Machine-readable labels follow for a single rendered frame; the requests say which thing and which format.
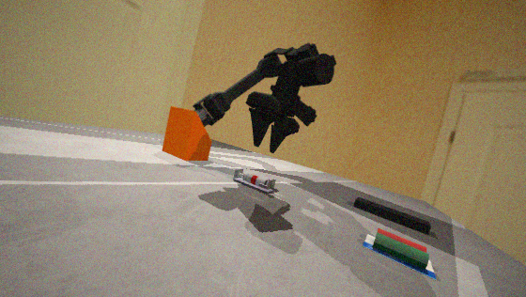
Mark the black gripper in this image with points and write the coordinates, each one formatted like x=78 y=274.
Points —
x=268 y=109

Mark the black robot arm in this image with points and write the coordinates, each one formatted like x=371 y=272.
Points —
x=304 y=67

